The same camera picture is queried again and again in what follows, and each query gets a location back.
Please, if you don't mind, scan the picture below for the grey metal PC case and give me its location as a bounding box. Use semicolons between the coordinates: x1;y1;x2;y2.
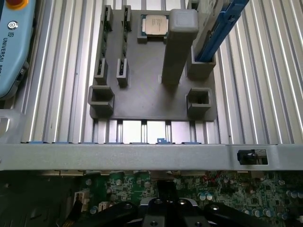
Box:
0;109;303;227

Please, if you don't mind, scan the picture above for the light blue teach pendant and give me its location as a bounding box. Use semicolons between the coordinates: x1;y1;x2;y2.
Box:
0;0;36;99

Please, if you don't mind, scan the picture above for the blue bar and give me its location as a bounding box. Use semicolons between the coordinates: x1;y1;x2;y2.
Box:
189;0;250;64

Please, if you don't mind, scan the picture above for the green motherboard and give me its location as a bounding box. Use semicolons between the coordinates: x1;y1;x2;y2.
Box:
78;170;303;227

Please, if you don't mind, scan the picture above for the grey printed parts rack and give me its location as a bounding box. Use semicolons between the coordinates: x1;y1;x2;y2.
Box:
87;4;219;122

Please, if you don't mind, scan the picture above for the white wire connector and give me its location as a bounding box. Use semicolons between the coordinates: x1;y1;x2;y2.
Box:
74;191;90;205

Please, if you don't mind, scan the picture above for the silver CPU chip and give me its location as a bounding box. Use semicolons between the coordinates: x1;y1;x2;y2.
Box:
144;14;169;36

